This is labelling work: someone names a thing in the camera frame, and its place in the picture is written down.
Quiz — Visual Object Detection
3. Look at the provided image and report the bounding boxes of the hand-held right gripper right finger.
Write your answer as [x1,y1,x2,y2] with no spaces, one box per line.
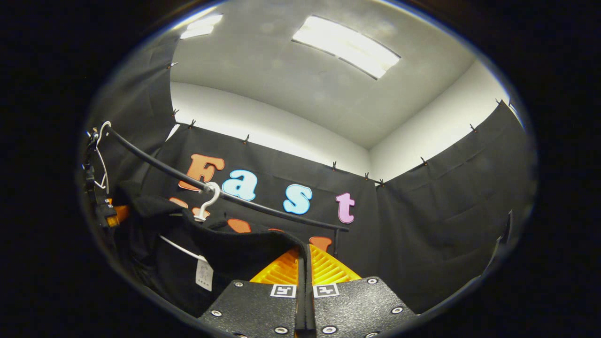
[308,243,418,338]

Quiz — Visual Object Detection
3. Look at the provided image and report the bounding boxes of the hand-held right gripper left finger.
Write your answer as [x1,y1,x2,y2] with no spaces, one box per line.
[197,245,308,338]

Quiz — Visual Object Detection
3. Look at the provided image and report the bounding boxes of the black jacket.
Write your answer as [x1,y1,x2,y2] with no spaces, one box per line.
[113,181,315,329]

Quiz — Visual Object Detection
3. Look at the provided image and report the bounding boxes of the white hanger with bar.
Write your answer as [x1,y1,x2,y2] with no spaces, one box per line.
[159,182,221,262]

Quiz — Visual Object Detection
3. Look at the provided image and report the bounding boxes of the white empty hanger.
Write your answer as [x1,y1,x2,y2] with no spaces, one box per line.
[93,121,112,194]

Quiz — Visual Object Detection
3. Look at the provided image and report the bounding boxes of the black clothes rack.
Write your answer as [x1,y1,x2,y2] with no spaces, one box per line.
[106,126,350,259]

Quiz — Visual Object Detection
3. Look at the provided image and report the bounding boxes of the black backdrop cloth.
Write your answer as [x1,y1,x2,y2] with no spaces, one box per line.
[80,33,538,315]

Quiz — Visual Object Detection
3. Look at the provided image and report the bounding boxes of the small ceiling light panel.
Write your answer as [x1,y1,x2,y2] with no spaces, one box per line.
[180,13,223,39]

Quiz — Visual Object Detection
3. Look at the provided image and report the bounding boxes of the large ceiling light panel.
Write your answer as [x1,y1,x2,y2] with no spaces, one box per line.
[291,15,401,80]

